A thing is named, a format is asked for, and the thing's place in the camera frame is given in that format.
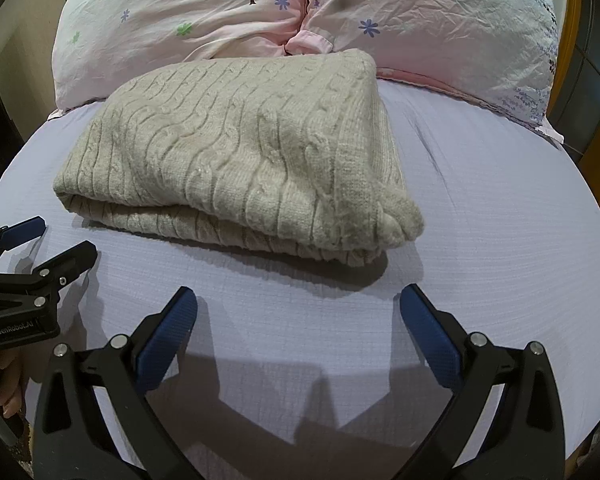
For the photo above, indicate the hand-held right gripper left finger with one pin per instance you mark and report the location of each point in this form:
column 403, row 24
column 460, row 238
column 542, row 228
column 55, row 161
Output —
column 167, row 332

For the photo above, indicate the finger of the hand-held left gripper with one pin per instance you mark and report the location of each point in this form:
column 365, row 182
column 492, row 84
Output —
column 62, row 260
column 25, row 229

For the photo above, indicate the lavender bed sheet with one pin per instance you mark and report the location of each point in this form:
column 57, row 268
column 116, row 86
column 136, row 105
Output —
column 430, row 260

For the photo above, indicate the person's left hand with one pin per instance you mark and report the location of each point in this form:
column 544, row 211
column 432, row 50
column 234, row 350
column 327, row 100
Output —
column 7, row 377

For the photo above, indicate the wooden headboard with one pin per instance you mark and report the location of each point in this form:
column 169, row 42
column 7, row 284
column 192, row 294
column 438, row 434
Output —
column 575, row 60

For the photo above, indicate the pink floral pillow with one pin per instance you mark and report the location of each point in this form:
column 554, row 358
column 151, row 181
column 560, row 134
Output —
column 430, row 35
column 180, row 25

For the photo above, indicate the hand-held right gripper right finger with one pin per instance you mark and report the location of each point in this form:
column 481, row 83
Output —
column 432, row 332

